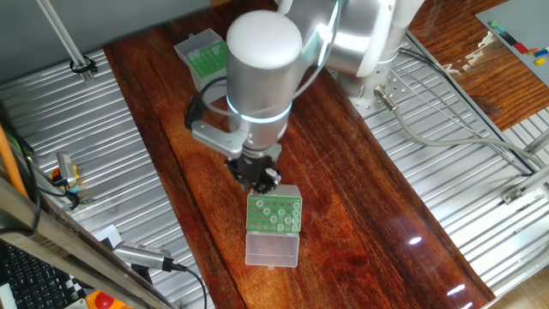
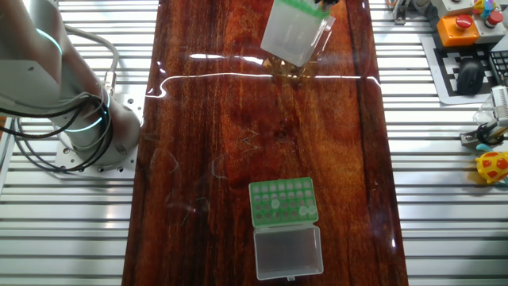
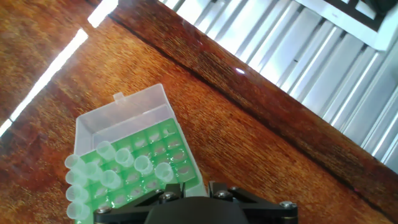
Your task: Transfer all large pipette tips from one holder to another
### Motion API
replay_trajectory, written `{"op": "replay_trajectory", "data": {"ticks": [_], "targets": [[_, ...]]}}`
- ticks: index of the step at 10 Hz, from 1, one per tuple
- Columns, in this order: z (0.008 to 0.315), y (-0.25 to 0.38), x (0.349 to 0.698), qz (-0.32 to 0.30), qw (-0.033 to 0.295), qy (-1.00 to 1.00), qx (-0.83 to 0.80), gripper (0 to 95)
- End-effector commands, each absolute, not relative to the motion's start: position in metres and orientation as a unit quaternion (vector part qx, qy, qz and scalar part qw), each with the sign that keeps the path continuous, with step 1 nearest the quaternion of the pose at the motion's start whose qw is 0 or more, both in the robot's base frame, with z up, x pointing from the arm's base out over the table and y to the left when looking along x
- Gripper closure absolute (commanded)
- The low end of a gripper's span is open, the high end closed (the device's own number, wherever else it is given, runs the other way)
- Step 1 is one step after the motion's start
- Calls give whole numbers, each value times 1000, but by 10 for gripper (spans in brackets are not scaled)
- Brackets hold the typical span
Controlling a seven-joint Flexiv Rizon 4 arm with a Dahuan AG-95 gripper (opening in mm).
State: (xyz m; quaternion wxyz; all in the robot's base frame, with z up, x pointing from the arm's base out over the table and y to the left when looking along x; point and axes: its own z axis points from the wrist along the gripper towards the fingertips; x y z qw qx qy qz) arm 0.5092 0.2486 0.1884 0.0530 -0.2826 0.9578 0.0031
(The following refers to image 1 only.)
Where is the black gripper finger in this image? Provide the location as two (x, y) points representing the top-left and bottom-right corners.
(263, 167), (284, 190)
(247, 177), (270, 195)

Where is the orange emergency stop box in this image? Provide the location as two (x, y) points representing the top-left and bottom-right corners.
(84, 289), (135, 309)

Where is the yellow orange turtle toy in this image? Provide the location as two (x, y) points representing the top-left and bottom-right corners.
(50, 165), (81, 194)

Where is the silver camera mount bracket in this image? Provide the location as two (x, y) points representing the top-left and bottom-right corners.
(190, 119), (250, 161)

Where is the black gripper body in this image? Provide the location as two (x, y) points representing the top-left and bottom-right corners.
(225, 152), (282, 189)

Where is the green clear pipette tip box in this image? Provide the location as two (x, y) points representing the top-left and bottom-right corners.
(244, 184), (304, 270)
(173, 27), (231, 94)

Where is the shiny steel rail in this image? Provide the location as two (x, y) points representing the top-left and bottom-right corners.
(0, 169), (177, 309)

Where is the aluminium profile bar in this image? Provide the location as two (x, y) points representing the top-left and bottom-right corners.
(500, 165), (549, 205)
(522, 127), (549, 155)

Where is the black keyboard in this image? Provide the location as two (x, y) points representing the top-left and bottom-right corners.
(0, 242), (81, 309)

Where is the orange tube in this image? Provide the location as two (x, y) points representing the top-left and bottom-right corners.
(0, 123), (30, 199)

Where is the black cable tie ring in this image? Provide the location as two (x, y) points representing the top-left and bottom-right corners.
(69, 54), (99, 76)

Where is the glossy brown wooden board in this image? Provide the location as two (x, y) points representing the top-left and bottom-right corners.
(102, 0), (498, 309)

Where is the grey cable with metal connector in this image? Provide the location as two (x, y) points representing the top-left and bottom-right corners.
(372, 84), (548, 171)

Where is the grey board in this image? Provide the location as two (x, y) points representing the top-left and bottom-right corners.
(474, 0), (549, 88)

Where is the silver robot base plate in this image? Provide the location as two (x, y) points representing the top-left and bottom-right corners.
(338, 45), (430, 121)

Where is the aluminium post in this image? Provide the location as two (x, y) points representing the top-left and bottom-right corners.
(35, 0), (96, 83)

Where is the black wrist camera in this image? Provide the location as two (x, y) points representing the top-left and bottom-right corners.
(183, 94), (208, 131)

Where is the black silver-camera cable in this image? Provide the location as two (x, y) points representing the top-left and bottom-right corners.
(170, 262), (209, 309)

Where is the silver camera on stand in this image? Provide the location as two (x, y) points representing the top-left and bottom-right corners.
(112, 239), (176, 273)

